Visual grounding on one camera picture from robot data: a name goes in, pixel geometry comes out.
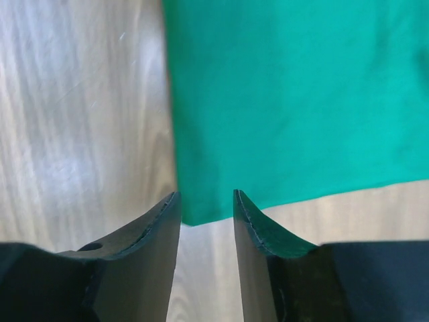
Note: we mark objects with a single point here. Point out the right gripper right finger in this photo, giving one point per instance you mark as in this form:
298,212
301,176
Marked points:
282,276

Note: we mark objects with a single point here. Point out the green t shirt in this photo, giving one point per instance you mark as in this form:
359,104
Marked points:
294,100

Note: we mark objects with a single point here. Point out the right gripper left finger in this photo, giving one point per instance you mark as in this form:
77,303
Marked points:
135,266

